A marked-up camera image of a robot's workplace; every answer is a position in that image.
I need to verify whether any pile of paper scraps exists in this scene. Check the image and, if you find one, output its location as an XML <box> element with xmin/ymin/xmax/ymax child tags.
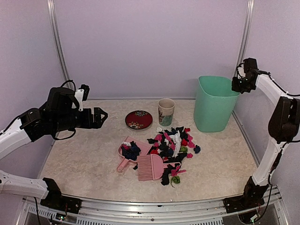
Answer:
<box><xmin>147</xmin><ymin>127</ymin><xmax>201</xmax><ymax>186</ymax></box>

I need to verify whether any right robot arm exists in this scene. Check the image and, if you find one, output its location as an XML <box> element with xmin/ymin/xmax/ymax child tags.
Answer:
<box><xmin>232</xmin><ymin>58</ymin><xmax>300</xmax><ymax>208</ymax></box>

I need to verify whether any green paper scrap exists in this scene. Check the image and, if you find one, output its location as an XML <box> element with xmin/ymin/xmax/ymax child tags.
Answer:
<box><xmin>170</xmin><ymin>175</ymin><xmax>180</xmax><ymax>188</ymax></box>

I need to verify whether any right aluminium corner post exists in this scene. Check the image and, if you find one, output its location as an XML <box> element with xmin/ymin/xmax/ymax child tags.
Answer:
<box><xmin>236</xmin><ymin>0</ymin><xmax>255</xmax><ymax>66</ymax></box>

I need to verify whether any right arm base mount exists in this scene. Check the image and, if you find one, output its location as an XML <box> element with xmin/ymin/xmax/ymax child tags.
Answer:
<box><xmin>223</xmin><ymin>184</ymin><xmax>269</xmax><ymax>213</ymax></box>

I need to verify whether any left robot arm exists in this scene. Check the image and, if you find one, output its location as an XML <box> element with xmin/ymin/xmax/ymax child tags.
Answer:
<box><xmin>0</xmin><ymin>84</ymin><xmax>108</xmax><ymax>209</ymax></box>

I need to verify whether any mint green waste bin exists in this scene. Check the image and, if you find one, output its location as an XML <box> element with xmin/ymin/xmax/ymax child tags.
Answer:
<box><xmin>194</xmin><ymin>75</ymin><xmax>239</xmax><ymax>133</ymax></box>

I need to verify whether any beige printed cup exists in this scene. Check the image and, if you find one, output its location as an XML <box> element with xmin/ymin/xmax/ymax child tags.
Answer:
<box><xmin>158</xmin><ymin>98</ymin><xmax>176</xmax><ymax>127</ymax></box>

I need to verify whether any pink dustpan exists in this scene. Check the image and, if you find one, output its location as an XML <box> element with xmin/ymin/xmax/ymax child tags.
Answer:
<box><xmin>117</xmin><ymin>136</ymin><xmax>152</xmax><ymax>172</ymax></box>

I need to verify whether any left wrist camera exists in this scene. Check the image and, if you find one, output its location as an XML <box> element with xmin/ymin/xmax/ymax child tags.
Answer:
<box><xmin>71</xmin><ymin>84</ymin><xmax>90</xmax><ymax>112</ymax></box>

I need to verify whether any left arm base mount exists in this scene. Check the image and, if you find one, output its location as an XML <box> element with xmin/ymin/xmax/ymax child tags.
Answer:
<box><xmin>40</xmin><ymin>178</ymin><xmax>82</xmax><ymax>214</ymax></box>

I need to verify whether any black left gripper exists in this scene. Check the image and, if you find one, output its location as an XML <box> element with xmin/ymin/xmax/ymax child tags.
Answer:
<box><xmin>52</xmin><ymin>106</ymin><xmax>107</xmax><ymax>133</ymax></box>

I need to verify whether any pink hand brush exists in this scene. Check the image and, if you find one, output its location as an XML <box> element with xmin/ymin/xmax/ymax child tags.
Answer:
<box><xmin>137</xmin><ymin>154</ymin><xmax>181</xmax><ymax>181</ymax></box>

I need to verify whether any left aluminium corner post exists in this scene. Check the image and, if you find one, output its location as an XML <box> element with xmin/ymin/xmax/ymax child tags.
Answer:
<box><xmin>46</xmin><ymin>0</ymin><xmax>76</xmax><ymax>90</ymax></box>

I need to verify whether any red floral round plate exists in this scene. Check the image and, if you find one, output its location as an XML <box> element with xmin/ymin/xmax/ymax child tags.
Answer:
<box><xmin>125</xmin><ymin>110</ymin><xmax>153</xmax><ymax>130</ymax></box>

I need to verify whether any aluminium front rail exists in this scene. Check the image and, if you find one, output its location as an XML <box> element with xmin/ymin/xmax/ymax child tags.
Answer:
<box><xmin>21</xmin><ymin>187</ymin><xmax>284</xmax><ymax>225</ymax></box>

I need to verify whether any aluminium corner post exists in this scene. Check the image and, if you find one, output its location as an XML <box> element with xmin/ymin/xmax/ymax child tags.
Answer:
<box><xmin>46</xmin><ymin>0</ymin><xmax>76</xmax><ymax>90</ymax></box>
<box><xmin>236</xmin><ymin>0</ymin><xmax>255</xmax><ymax>66</ymax></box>

